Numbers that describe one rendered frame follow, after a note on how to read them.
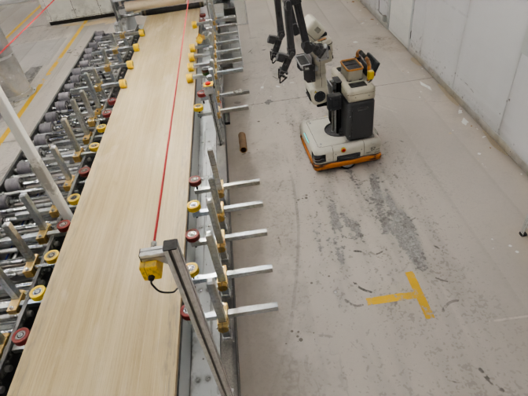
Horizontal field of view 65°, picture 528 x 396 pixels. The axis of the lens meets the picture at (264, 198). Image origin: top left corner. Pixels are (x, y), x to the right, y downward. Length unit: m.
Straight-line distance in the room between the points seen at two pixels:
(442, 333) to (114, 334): 2.00
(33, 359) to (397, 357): 2.01
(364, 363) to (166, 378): 1.38
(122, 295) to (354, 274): 1.73
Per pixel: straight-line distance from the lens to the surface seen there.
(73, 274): 2.45
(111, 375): 2.00
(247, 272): 2.21
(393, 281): 3.22
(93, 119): 3.92
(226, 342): 2.15
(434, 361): 2.92
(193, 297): 1.34
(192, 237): 2.34
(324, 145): 3.99
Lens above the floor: 2.52
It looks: 40 degrees down
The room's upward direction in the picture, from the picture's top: 9 degrees counter-clockwise
